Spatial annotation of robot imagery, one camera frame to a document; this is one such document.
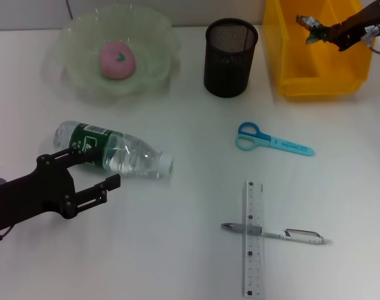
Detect green plastic wrapper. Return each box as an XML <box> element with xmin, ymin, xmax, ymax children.
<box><xmin>295</xmin><ymin>14</ymin><xmax>333</xmax><ymax>44</ymax></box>

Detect transparent plastic ruler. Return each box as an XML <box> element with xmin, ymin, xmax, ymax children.
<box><xmin>241</xmin><ymin>180</ymin><xmax>266</xmax><ymax>298</ymax></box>

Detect clear water bottle green label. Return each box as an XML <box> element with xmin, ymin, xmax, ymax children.
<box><xmin>53</xmin><ymin>120</ymin><xmax>174</xmax><ymax>181</ymax></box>

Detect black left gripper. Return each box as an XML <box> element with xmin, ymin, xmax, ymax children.
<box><xmin>0</xmin><ymin>146</ymin><xmax>121</xmax><ymax>232</ymax></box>

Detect black mesh pen holder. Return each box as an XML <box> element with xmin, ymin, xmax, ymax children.
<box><xmin>204</xmin><ymin>17</ymin><xmax>259</xmax><ymax>98</ymax></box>

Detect blue scissors with sheath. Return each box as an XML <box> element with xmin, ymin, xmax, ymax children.
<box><xmin>234</xmin><ymin>121</ymin><xmax>316</xmax><ymax>157</ymax></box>

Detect translucent green fruit bowl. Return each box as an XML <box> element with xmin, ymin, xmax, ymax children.
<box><xmin>41</xmin><ymin>4</ymin><xmax>182</xmax><ymax>106</ymax></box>

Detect white silver ballpoint pen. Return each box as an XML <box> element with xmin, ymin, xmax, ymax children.
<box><xmin>220</xmin><ymin>222</ymin><xmax>333</xmax><ymax>246</ymax></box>

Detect pink round ball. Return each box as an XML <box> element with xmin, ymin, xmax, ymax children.
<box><xmin>98</xmin><ymin>40</ymin><xmax>137</xmax><ymax>81</ymax></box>

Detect yellow plastic storage bin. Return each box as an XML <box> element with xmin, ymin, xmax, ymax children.
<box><xmin>262</xmin><ymin>0</ymin><xmax>377</xmax><ymax>101</ymax></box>

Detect right gripper cable with connector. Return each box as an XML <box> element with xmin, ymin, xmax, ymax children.
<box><xmin>361</xmin><ymin>24</ymin><xmax>380</xmax><ymax>57</ymax></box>

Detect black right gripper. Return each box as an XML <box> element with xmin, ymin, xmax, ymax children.
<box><xmin>329</xmin><ymin>0</ymin><xmax>380</xmax><ymax>53</ymax></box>

